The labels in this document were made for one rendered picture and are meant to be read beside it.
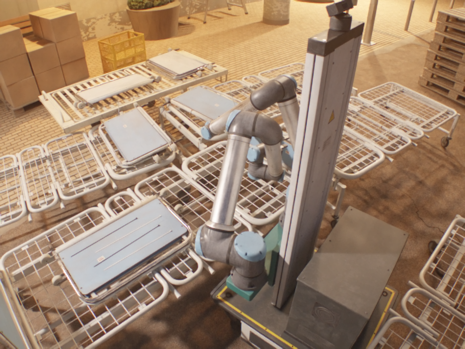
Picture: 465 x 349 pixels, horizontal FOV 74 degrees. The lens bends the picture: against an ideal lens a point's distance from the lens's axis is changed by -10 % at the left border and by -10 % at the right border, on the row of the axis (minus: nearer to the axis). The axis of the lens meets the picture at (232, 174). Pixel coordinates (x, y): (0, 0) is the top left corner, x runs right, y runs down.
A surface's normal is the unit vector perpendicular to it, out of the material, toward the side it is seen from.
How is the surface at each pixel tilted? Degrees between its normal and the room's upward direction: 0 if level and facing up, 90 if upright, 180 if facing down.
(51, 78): 90
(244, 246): 5
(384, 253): 0
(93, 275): 4
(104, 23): 90
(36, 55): 90
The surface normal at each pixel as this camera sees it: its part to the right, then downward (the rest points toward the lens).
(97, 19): 0.68, 0.47
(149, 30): -0.04, 0.77
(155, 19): 0.18, 0.76
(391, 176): 0.00, -0.77
